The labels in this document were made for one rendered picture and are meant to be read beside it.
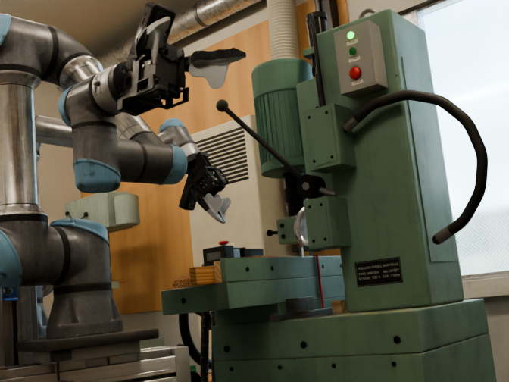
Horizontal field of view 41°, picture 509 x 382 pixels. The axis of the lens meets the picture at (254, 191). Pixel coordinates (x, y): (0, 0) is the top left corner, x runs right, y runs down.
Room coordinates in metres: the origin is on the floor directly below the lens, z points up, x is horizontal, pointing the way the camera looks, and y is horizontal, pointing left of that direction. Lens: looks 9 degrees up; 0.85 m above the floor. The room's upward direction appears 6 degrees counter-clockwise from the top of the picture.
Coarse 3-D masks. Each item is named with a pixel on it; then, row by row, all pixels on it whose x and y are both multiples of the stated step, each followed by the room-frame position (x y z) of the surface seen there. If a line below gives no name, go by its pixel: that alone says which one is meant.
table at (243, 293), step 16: (192, 288) 1.61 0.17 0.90; (208, 288) 1.58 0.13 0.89; (224, 288) 1.56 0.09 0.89; (240, 288) 1.59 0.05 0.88; (256, 288) 1.64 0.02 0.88; (272, 288) 1.69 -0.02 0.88; (288, 288) 1.74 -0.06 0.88; (304, 288) 1.81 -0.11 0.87; (336, 288) 1.94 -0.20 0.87; (176, 304) 1.64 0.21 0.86; (192, 304) 1.61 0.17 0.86; (208, 304) 1.59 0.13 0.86; (224, 304) 1.56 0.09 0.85; (240, 304) 1.58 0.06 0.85; (256, 304) 1.63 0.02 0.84; (272, 304) 1.69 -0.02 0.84
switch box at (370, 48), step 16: (336, 32) 1.59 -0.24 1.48; (368, 32) 1.54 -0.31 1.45; (336, 48) 1.59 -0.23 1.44; (368, 48) 1.54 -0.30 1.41; (352, 64) 1.57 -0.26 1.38; (368, 64) 1.54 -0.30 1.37; (384, 64) 1.58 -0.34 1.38; (352, 80) 1.57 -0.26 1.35; (368, 80) 1.55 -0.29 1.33; (384, 80) 1.57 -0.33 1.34; (352, 96) 1.62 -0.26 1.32
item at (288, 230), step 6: (276, 222) 1.89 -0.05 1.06; (282, 222) 1.88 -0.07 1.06; (288, 222) 1.87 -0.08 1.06; (294, 222) 1.86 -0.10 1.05; (282, 228) 1.88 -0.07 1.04; (288, 228) 1.87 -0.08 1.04; (282, 234) 1.88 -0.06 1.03; (288, 234) 1.87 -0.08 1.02; (294, 234) 1.86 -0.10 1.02; (282, 240) 1.89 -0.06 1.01; (288, 240) 1.87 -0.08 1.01; (294, 240) 1.86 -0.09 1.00; (300, 246) 1.88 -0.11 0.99
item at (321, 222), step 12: (312, 204) 1.62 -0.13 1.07; (324, 204) 1.60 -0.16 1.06; (336, 204) 1.63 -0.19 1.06; (312, 216) 1.63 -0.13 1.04; (324, 216) 1.61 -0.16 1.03; (336, 216) 1.63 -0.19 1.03; (312, 228) 1.63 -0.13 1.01; (324, 228) 1.61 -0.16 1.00; (336, 228) 1.62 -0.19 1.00; (348, 228) 1.67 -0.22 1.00; (312, 240) 1.63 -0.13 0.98; (324, 240) 1.61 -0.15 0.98; (336, 240) 1.61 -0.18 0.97; (348, 240) 1.66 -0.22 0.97
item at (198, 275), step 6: (192, 270) 1.53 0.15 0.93; (198, 270) 1.53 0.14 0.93; (204, 270) 1.54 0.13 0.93; (210, 270) 1.56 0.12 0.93; (192, 276) 1.53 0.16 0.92; (198, 276) 1.53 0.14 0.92; (204, 276) 1.54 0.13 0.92; (210, 276) 1.56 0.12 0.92; (192, 282) 1.53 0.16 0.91; (198, 282) 1.53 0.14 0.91; (204, 282) 1.54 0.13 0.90; (210, 282) 1.56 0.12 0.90
